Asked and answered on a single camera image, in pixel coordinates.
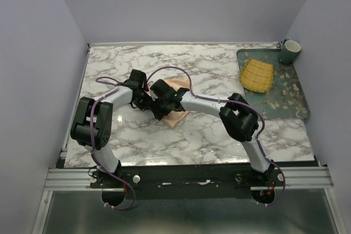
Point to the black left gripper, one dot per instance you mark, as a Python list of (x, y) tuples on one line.
[(142, 106)]

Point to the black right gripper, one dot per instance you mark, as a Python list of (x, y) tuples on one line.
[(153, 107)]

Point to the peach cloth napkin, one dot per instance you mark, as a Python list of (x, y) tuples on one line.
[(173, 118)]

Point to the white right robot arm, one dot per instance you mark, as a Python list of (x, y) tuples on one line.
[(240, 120)]

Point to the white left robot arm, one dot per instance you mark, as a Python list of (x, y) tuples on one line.
[(92, 122)]

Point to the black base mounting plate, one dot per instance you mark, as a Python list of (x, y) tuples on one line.
[(231, 180)]

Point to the yellow woven coaster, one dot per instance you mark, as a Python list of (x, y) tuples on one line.
[(257, 76)]

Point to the floral teal tray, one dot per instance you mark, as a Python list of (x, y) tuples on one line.
[(285, 99)]

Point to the teal mug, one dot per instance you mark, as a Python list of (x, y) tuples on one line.
[(289, 51)]

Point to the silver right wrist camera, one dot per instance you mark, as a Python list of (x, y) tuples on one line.
[(153, 95)]

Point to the aluminium frame rail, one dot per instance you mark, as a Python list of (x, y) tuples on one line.
[(79, 180)]

